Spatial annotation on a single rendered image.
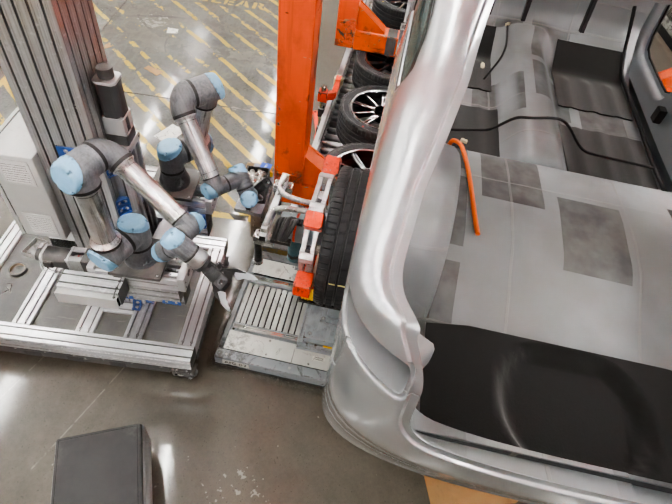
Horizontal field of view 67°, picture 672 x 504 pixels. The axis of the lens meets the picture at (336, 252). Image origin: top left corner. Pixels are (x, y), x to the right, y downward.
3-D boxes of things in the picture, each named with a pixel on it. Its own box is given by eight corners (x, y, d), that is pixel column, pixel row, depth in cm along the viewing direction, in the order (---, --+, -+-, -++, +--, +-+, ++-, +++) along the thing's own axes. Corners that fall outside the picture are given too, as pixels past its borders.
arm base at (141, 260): (118, 267, 216) (113, 252, 208) (130, 241, 226) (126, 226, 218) (153, 271, 216) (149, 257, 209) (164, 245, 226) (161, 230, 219)
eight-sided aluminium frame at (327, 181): (306, 312, 241) (316, 236, 199) (293, 309, 241) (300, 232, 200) (328, 231, 276) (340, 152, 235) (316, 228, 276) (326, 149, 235)
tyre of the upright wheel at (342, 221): (356, 328, 255) (371, 287, 194) (311, 318, 255) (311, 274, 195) (379, 215, 280) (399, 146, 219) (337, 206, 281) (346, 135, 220)
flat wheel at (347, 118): (327, 111, 402) (331, 84, 384) (405, 108, 416) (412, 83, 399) (346, 165, 361) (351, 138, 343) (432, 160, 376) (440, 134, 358)
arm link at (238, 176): (224, 170, 215) (234, 194, 218) (246, 161, 220) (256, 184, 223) (217, 172, 221) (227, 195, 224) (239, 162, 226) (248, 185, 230)
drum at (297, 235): (319, 254, 238) (322, 234, 228) (275, 244, 239) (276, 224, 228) (325, 232, 248) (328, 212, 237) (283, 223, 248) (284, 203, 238)
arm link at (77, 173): (139, 255, 208) (103, 148, 167) (112, 280, 199) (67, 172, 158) (116, 244, 211) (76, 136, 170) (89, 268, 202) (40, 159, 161)
